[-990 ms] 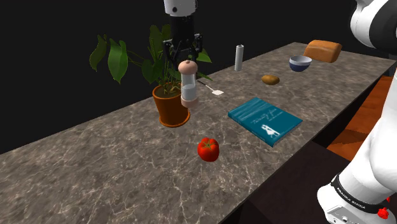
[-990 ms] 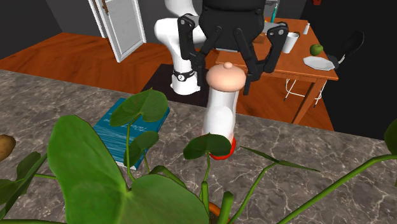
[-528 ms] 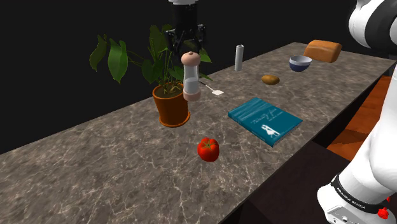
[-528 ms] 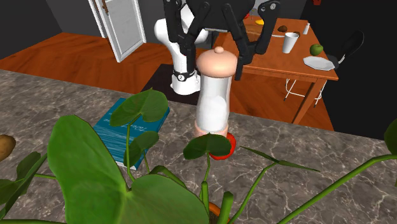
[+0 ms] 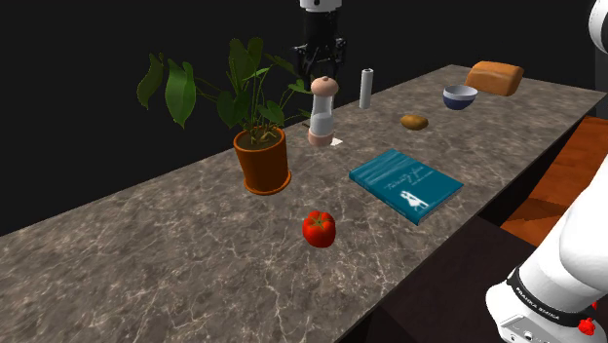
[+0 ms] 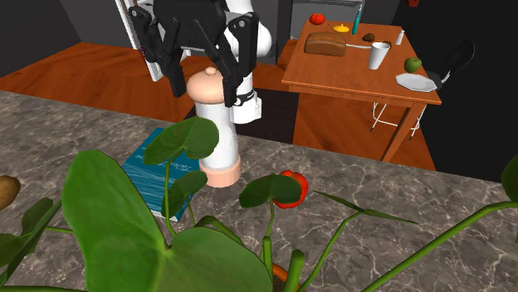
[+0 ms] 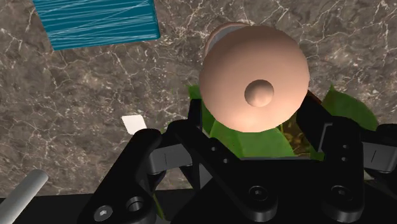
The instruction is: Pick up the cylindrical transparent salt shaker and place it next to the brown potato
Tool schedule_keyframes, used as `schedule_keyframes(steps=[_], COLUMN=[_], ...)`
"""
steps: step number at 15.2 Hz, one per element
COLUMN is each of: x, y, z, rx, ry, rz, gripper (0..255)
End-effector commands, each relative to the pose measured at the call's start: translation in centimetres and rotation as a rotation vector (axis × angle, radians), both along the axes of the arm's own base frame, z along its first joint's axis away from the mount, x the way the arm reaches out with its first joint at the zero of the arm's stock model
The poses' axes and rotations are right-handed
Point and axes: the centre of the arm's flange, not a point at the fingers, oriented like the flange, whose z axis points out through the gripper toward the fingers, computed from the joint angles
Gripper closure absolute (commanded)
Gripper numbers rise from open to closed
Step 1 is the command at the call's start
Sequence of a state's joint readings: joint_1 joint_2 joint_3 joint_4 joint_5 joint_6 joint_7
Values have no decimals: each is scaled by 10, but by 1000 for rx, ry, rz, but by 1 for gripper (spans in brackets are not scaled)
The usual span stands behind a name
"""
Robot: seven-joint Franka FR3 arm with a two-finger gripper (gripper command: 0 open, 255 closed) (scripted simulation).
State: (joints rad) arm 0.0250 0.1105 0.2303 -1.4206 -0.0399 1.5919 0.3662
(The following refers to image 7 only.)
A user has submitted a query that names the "black cabinet with grey handle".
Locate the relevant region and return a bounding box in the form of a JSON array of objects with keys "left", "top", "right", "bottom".
[{"left": 0, "top": 169, "right": 199, "bottom": 224}]

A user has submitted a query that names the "small white flat card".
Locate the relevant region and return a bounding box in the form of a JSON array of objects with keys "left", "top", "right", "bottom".
[{"left": 121, "top": 115, "right": 148, "bottom": 136}]

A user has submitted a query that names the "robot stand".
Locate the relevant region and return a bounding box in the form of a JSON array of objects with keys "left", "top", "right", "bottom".
[{"left": 32, "top": 0, "right": 162, "bottom": 52}]

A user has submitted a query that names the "peach round jar with knob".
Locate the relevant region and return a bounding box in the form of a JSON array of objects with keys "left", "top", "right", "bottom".
[{"left": 198, "top": 21, "right": 311, "bottom": 134}]

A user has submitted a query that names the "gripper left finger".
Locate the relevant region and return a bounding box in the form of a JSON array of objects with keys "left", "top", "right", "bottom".
[{"left": 76, "top": 98, "right": 279, "bottom": 224}]

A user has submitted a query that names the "green leafy plant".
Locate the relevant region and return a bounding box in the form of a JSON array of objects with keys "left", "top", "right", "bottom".
[{"left": 186, "top": 83, "right": 380, "bottom": 162}]

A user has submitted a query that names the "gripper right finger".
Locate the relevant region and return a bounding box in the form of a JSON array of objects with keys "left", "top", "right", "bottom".
[{"left": 295, "top": 90, "right": 397, "bottom": 224}]

